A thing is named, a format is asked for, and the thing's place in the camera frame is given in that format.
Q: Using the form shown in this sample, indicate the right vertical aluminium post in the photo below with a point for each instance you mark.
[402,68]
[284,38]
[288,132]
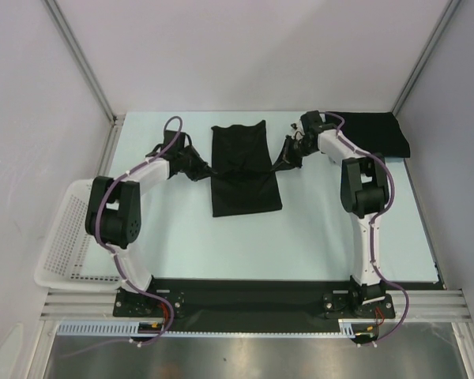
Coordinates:
[447,15]

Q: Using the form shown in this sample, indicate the white slotted cable duct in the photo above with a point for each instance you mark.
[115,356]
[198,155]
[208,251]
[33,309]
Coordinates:
[146,329]

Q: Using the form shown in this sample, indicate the white plastic basket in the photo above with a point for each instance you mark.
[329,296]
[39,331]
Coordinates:
[70,259]

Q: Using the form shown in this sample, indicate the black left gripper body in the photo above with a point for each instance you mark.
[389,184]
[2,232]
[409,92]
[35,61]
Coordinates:
[191,165]

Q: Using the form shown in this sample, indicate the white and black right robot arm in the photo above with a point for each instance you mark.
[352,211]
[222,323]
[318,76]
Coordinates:
[366,193]

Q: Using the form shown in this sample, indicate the folded black t shirt with logo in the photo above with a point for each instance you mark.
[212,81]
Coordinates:
[372,132]

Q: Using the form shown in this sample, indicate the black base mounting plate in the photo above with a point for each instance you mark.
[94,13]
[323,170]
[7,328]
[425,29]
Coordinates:
[160,287]

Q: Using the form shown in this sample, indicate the vertical aluminium post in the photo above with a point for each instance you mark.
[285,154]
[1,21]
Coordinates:
[82,63]
[447,15]

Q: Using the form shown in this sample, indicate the left vertical aluminium post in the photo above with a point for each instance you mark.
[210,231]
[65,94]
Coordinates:
[82,63]

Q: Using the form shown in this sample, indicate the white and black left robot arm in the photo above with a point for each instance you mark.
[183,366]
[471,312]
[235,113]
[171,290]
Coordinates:
[114,211]

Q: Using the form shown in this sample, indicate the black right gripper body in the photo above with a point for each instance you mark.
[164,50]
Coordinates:
[291,151]

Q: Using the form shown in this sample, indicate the aluminium frame rail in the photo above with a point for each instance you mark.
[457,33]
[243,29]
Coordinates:
[422,305]

